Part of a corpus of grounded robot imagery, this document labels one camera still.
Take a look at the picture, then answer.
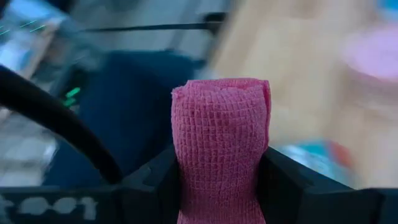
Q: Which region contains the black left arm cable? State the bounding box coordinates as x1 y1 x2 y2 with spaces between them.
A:
0 64 124 185

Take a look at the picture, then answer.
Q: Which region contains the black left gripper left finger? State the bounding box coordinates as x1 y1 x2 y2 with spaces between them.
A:
119 145 181 224

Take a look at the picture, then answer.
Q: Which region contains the pink bandage roll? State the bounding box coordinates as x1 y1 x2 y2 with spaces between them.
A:
170 77 272 224

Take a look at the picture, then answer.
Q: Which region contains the navy white striped fabric basket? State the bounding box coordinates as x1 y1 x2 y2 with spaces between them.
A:
42 49 203 189

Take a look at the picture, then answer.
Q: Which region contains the pink round container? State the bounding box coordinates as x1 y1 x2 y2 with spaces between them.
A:
340 24 398 82

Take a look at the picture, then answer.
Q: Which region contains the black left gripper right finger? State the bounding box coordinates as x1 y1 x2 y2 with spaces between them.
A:
257 146 386 224

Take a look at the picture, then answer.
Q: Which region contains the black aluminium table frame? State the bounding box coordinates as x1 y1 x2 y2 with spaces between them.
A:
82 11 229 35

